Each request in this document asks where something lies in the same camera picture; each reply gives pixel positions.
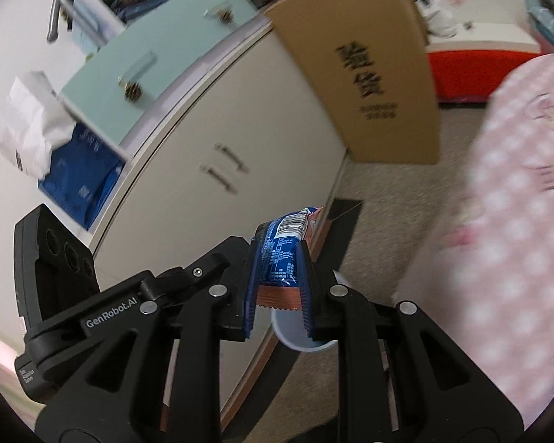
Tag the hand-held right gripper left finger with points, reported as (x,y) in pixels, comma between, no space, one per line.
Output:
(251,295)

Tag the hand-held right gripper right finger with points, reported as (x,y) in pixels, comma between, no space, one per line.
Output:
(308,295)

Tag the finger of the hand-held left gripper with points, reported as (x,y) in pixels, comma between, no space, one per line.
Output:
(198,263)

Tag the blue plastic bucket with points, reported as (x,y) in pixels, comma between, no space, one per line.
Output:
(291,327)

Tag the blue snack packet orange edge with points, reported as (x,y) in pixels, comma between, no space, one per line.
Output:
(281,249)

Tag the blue bag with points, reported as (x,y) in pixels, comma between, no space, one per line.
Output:
(78,170)

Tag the cream cabinet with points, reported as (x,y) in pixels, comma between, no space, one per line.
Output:
(189,115)

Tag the white paper bag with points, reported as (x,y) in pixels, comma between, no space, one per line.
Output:
(27,120)

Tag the pine cone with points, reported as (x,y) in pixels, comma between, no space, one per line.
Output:
(133,91)
(226,17)

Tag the wide teal drawer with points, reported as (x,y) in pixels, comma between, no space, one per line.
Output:
(101,87)

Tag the pink checked tablecloth table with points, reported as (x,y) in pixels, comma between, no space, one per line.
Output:
(512,240)

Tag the large cardboard box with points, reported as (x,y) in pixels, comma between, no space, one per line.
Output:
(360,55)

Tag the silver handrail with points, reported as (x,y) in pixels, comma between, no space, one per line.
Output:
(55,18)

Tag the white-topped red platform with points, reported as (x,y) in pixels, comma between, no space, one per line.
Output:
(480,69)

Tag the white plastic bag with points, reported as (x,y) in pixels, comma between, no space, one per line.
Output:
(438,16)

